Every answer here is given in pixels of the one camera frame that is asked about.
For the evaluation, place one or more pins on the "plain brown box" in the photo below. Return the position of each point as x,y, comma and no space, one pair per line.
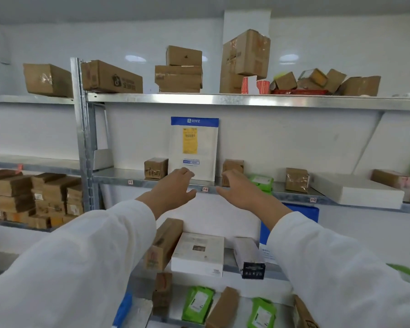
229,83

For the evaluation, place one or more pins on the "grey metal shelf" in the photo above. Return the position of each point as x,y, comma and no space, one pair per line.
191,99
30,99

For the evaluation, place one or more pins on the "tape-wrapped brown box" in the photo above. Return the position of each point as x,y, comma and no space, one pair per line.
233,164
297,181

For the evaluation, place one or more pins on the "blue white mailer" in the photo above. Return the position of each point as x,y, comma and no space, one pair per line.
305,211

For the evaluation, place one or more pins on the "red flat basket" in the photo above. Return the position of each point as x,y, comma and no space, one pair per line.
299,92

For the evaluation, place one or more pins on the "small brown box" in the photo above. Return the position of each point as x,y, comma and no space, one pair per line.
335,80
184,56
162,290
223,309
286,81

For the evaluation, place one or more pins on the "small tape-wrapped box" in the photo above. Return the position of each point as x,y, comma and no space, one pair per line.
312,78

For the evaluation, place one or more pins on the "tall taped brown box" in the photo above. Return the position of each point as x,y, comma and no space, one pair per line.
249,54

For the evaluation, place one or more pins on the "brown box with black handwriting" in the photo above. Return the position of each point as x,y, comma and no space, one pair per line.
156,169

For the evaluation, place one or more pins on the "brown box with white label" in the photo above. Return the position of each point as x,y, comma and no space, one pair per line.
48,80

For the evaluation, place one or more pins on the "brown box with black logo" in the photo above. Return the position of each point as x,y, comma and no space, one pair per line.
304,315

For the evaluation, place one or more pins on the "person's right hand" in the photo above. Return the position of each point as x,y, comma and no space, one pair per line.
246,194

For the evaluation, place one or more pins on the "oblong brown box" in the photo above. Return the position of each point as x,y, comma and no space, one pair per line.
164,242

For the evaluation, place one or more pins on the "person's right forearm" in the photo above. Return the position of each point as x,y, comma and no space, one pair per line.
345,269

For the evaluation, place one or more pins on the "white mailer yellow label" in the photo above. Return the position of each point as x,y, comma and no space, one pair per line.
194,143

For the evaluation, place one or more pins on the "wide taped brown box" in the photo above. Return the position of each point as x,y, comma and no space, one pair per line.
177,80

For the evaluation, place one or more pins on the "blue perforated plastic mats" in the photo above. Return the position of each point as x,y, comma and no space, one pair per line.
121,310

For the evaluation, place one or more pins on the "person's left forearm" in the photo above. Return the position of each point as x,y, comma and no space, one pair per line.
71,263

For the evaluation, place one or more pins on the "red and white striped carton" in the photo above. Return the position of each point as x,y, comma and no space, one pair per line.
263,87

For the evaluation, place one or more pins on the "white cardboard box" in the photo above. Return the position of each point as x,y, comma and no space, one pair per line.
355,191
198,252

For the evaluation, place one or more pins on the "stack of brown cardboard boxes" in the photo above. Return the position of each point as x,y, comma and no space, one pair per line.
37,198

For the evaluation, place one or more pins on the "person's left hand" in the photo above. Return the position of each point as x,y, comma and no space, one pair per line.
176,189

